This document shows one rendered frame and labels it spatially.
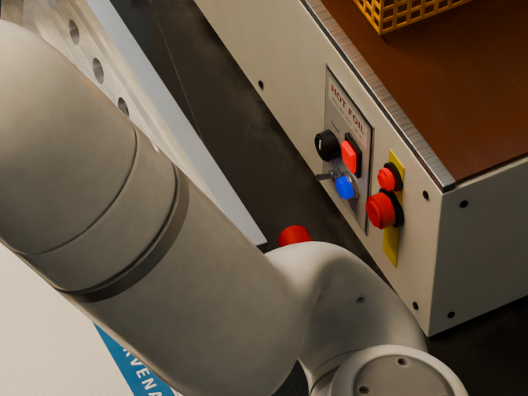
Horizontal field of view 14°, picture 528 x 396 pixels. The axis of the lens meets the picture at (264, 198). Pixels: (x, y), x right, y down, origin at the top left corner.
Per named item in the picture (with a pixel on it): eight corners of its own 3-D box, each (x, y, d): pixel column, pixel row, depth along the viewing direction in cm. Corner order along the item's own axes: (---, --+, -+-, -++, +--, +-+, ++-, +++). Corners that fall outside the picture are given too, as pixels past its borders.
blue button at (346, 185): (332, 188, 174) (333, 169, 172) (345, 184, 174) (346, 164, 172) (346, 209, 172) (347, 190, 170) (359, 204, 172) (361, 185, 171)
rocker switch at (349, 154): (336, 161, 171) (338, 135, 168) (347, 157, 171) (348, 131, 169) (350, 181, 169) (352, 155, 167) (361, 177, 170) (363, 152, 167)
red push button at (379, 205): (361, 213, 167) (362, 185, 165) (382, 204, 168) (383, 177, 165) (382, 243, 165) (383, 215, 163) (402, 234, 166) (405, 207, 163)
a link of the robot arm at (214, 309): (49, 98, 117) (337, 374, 136) (32, 317, 107) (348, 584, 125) (180, 31, 114) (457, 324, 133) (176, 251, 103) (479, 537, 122)
